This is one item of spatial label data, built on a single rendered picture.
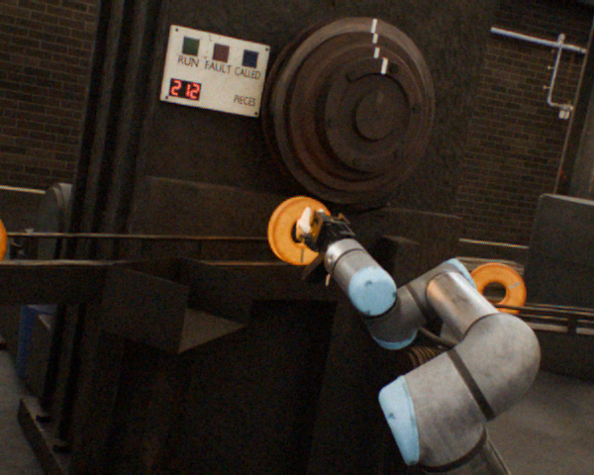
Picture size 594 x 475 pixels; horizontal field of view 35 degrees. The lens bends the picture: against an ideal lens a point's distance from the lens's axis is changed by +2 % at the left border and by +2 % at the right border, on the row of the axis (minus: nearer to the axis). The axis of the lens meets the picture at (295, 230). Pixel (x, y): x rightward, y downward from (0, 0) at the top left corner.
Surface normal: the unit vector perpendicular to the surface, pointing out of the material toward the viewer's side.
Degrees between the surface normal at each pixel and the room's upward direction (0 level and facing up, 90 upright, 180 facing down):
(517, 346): 45
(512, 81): 90
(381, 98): 90
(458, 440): 91
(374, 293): 103
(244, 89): 90
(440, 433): 99
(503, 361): 55
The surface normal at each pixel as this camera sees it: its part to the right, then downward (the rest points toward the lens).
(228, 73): 0.45, 0.19
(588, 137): -0.87, -0.10
